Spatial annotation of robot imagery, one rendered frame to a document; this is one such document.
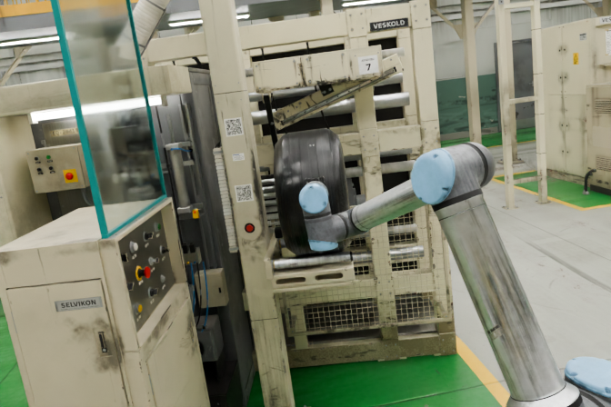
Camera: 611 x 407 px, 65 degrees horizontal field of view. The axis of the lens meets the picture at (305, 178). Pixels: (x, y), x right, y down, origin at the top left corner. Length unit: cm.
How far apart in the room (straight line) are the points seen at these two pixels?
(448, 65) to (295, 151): 1021
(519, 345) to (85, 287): 121
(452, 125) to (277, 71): 990
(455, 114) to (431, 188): 1096
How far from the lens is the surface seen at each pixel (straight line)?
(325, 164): 192
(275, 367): 243
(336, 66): 230
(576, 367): 133
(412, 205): 140
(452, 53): 1209
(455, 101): 1202
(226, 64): 208
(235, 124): 208
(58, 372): 182
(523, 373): 115
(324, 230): 154
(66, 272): 166
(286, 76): 231
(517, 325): 113
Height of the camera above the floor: 163
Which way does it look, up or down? 10 degrees down
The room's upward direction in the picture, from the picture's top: 8 degrees counter-clockwise
